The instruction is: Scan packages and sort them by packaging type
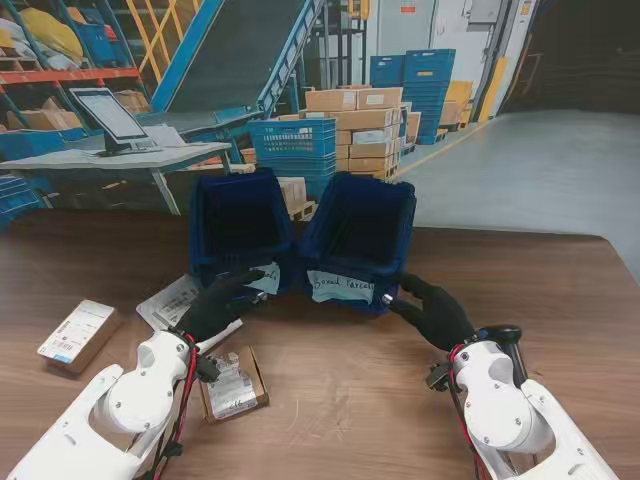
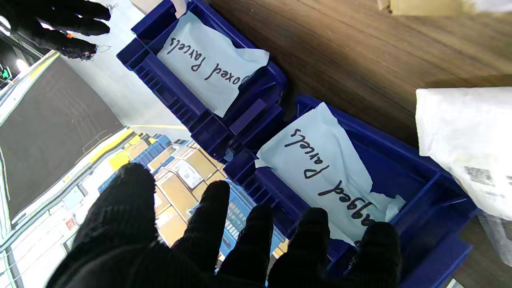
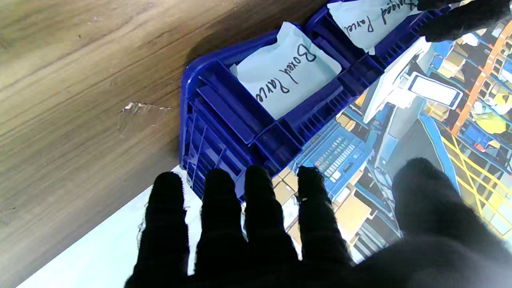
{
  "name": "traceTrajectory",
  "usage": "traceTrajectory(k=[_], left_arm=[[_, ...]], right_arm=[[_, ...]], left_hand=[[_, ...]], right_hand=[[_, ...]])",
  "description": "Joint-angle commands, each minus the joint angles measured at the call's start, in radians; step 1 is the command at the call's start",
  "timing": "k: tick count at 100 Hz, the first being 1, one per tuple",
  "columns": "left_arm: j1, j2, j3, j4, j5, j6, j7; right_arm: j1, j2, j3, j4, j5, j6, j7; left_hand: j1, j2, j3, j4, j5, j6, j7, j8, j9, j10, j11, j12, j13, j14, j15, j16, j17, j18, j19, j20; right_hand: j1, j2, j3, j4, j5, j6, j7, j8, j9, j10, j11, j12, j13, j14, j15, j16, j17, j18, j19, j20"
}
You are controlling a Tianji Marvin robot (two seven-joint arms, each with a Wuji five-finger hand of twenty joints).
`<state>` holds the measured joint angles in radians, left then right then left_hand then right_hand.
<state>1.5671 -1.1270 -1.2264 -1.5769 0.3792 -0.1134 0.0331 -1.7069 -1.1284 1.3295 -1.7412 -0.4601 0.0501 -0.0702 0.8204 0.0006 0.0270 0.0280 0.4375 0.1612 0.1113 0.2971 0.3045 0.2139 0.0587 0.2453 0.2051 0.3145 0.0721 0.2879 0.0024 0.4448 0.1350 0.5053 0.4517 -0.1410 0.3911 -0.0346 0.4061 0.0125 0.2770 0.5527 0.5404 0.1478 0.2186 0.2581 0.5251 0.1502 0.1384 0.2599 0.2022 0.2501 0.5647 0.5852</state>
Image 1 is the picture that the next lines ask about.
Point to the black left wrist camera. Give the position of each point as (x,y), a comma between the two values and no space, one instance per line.
(209,370)

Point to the paper label boxed parcels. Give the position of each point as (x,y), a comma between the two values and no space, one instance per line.
(340,290)

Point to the blue bin labelled bagged parcels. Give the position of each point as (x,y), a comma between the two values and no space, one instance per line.
(240,225)

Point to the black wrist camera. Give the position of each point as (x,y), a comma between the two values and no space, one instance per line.
(209,370)
(437,376)

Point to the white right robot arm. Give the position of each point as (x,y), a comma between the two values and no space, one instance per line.
(500,400)

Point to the tall cardboard box white label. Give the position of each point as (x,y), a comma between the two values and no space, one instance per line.
(75,335)

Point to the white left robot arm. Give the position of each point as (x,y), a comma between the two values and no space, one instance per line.
(130,400)

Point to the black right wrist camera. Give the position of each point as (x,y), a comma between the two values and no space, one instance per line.
(437,376)

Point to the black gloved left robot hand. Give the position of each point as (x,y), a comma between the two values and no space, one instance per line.
(215,310)

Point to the paper label bagged parcels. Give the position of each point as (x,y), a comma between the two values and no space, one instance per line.
(267,282)

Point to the blue bin labelled boxed parcels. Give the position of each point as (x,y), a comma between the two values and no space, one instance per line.
(360,230)

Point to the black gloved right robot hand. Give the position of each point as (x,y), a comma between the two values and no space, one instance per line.
(440,315)

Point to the white plastic mailer bag parcel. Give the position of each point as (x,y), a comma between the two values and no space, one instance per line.
(167,305)

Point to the printed warehouse backdrop banner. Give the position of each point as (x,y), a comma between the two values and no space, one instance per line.
(525,150)

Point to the flat cardboard box handwritten label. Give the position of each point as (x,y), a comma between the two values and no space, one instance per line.
(235,395)

